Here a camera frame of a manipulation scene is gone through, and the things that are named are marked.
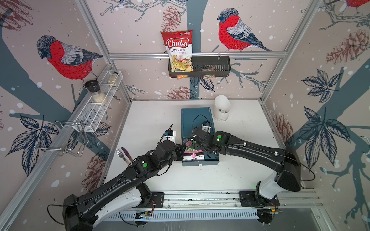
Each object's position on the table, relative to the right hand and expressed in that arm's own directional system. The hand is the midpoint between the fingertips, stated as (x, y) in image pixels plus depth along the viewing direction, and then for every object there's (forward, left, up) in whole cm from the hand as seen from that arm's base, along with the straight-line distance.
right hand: (197, 143), depth 78 cm
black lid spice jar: (+14, +52, +21) cm, 58 cm away
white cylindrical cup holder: (+36, -19, -9) cm, 42 cm away
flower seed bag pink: (-6, +4, -1) cm, 7 cm away
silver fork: (-2, +48, -15) cm, 51 cm away
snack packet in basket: (+39, -7, +17) cm, 43 cm away
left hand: (-4, +5, +4) cm, 8 cm away
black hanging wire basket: (+58, -6, +12) cm, 60 cm away
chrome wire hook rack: (-10, +55, +20) cm, 60 cm away
